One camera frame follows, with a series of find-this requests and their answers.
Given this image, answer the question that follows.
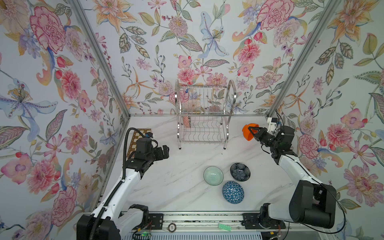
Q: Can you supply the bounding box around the round black ring knob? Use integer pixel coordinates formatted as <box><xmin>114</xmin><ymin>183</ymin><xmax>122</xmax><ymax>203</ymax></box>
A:
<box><xmin>168</xmin><ymin>223</ymin><xmax>177</xmax><ymax>233</ymax></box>

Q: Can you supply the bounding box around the pale green ceramic bowl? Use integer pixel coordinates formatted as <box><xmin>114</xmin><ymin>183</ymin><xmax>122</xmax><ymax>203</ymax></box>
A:
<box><xmin>203</xmin><ymin>166</ymin><xmax>224</xmax><ymax>186</ymax></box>

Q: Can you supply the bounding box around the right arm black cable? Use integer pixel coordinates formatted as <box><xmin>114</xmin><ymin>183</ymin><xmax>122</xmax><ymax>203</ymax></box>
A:
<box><xmin>260</xmin><ymin>110</ymin><xmax>347</xmax><ymax>235</ymax></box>

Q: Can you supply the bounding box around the blue geometric patterned bowl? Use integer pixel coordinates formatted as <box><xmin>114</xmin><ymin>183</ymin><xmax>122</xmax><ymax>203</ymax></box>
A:
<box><xmin>222</xmin><ymin>181</ymin><xmax>245</xmax><ymax>204</ymax></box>

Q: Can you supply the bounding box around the chrome two-tier dish rack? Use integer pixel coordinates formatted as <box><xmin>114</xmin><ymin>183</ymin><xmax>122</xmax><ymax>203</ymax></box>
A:
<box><xmin>174</xmin><ymin>80</ymin><xmax>237</xmax><ymax>150</ymax></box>

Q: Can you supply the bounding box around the aluminium front rail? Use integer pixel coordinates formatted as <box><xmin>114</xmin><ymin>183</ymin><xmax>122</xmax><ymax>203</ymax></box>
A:
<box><xmin>129</xmin><ymin>211</ymin><xmax>293</xmax><ymax>234</ymax></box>

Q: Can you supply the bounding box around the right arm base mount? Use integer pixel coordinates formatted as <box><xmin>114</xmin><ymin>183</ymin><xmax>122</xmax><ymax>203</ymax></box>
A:
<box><xmin>241</xmin><ymin>203</ymin><xmax>287</xmax><ymax>231</ymax></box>

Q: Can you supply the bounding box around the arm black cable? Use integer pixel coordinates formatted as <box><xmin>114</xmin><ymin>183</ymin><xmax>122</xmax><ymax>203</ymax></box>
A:
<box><xmin>88</xmin><ymin>127</ymin><xmax>151</xmax><ymax>240</ymax></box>
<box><xmin>260</xmin><ymin>110</ymin><xmax>347</xmax><ymax>235</ymax></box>

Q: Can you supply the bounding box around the orange plastic bowl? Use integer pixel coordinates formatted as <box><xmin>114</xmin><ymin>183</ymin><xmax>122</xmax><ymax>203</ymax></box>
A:
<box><xmin>242</xmin><ymin>124</ymin><xmax>260</xmax><ymax>141</ymax></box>

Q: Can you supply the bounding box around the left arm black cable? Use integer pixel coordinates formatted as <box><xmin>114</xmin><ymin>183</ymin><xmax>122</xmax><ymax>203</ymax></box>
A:
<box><xmin>88</xmin><ymin>127</ymin><xmax>151</xmax><ymax>240</ymax></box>

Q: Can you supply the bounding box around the wooden chessboard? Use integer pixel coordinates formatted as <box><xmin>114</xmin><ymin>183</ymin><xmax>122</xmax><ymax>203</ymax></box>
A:
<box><xmin>127</xmin><ymin>129</ymin><xmax>152</xmax><ymax>159</ymax></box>

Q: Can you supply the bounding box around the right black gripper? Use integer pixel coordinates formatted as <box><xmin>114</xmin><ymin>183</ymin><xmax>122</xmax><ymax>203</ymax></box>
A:
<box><xmin>249</xmin><ymin>127</ymin><xmax>280</xmax><ymax>151</ymax></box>

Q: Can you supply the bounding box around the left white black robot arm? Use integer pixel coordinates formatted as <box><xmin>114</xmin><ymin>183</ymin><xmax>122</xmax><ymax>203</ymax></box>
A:
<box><xmin>76</xmin><ymin>128</ymin><xmax>170</xmax><ymax>240</ymax></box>

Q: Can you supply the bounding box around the green connector block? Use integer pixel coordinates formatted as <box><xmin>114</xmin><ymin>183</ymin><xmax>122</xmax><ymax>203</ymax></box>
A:
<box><xmin>218</xmin><ymin>223</ymin><xmax>232</xmax><ymax>232</ymax></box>

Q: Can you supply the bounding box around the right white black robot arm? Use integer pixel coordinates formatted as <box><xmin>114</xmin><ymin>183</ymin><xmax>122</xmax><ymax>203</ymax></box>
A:
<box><xmin>243</xmin><ymin>124</ymin><xmax>338</xmax><ymax>229</ymax></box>

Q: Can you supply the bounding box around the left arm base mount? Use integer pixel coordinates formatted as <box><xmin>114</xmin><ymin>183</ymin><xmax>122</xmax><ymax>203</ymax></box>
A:
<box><xmin>118</xmin><ymin>204</ymin><xmax>164</xmax><ymax>231</ymax></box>

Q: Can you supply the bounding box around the black white patterned bowl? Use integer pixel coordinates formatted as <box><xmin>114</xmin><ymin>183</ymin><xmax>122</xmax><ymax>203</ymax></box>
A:
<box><xmin>183</xmin><ymin>116</ymin><xmax>191</xmax><ymax>129</ymax></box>

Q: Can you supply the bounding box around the dark floral ceramic bowl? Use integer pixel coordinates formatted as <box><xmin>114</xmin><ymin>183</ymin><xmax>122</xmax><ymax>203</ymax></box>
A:
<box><xmin>230</xmin><ymin>163</ymin><xmax>251</xmax><ymax>182</ymax></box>

